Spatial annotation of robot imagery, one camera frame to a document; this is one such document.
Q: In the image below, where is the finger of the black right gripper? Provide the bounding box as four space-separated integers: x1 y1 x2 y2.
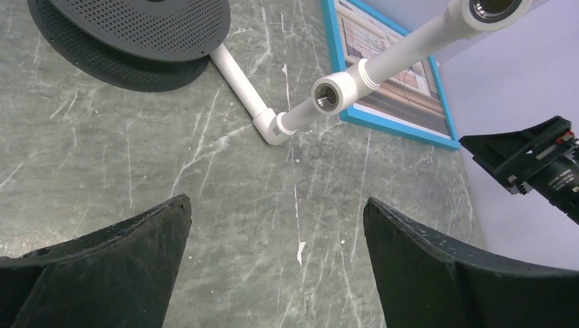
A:
459 115 571 195

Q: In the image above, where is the white PVC pipe stand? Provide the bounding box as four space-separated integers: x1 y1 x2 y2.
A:
210 1 532 146

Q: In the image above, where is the dark grey perforated spool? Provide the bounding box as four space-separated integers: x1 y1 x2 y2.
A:
27 0 231 92

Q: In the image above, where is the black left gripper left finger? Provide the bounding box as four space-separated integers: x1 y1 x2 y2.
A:
1 194 192 327

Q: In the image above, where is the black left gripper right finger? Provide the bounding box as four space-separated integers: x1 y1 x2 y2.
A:
363 197 578 327

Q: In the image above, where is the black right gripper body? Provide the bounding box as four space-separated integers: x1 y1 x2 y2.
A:
524 131 578 223

